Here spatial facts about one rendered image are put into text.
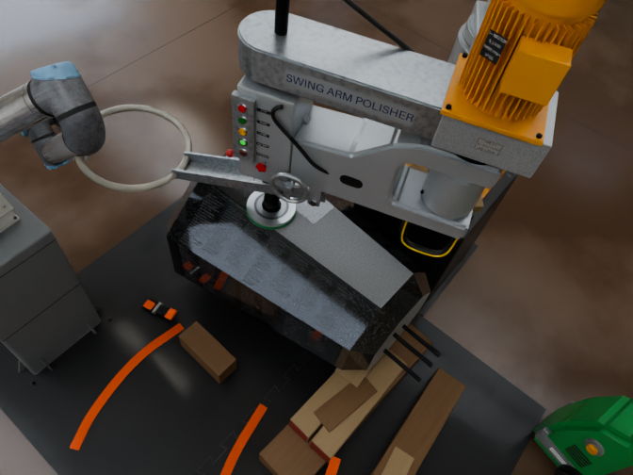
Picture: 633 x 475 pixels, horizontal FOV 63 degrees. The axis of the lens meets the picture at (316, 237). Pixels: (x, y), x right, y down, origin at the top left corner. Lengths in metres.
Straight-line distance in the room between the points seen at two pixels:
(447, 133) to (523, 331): 1.92
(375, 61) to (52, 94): 0.91
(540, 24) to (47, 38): 3.96
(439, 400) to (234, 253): 1.26
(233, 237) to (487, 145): 1.21
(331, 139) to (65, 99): 0.80
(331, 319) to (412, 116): 0.96
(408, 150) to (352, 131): 0.25
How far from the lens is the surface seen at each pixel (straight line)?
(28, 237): 2.31
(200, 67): 4.28
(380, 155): 1.68
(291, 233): 2.19
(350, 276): 2.11
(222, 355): 2.67
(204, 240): 2.37
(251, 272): 2.26
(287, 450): 2.53
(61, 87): 1.62
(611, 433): 2.62
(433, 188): 1.77
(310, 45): 1.62
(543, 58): 1.32
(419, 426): 2.69
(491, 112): 1.50
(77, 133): 1.63
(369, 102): 1.54
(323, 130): 1.79
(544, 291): 3.46
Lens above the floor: 2.62
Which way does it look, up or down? 55 degrees down
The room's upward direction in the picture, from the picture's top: 11 degrees clockwise
